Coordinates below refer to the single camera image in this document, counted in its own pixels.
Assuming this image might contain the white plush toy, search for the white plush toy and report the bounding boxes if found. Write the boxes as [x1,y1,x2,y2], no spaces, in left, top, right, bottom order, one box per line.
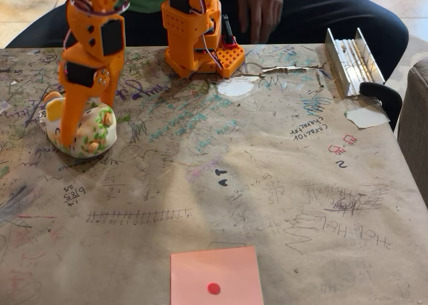
[39,90,118,159]

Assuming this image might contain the seated person left hand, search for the seated person left hand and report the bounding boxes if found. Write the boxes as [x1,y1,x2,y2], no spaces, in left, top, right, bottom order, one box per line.
[238,0,284,45]

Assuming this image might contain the small black red clamp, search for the small black red clamp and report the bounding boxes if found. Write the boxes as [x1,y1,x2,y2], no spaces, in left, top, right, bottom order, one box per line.
[221,14,239,49]

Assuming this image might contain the scribbled brown paper cover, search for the scribbled brown paper cover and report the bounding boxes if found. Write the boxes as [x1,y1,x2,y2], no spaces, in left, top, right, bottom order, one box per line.
[0,43,428,305]

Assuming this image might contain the pink sticky note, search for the pink sticky note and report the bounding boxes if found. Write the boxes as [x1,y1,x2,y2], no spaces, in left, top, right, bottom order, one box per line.
[170,245,265,305]

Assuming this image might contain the dark blue trousers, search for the dark blue trousers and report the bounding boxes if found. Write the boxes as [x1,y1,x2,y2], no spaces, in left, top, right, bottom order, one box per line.
[5,0,409,82]

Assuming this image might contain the white paper scrap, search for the white paper scrap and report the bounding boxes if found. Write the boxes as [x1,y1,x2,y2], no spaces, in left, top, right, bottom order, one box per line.
[344,106,391,129]

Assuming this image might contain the black chair back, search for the black chair back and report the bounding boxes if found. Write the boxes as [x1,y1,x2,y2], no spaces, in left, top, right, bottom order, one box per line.
[359,82,403,132]

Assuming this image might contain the grey upholstered armchair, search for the grey upholstered armchair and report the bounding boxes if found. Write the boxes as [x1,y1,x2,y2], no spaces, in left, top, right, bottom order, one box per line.
[397,58,428,207]

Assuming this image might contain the gripper servo cable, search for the gripper servo cable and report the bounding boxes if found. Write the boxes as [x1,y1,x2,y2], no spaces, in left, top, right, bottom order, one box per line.
[62,0,131,50]

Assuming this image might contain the base servo cable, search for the base servo cable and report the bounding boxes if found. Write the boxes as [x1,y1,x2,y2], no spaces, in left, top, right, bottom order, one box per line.
[199,30,224,70]

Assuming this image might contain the aluminium rail profile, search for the aluminium rail profile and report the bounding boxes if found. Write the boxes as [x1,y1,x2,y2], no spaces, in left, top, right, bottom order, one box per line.
[324,27,385,97]

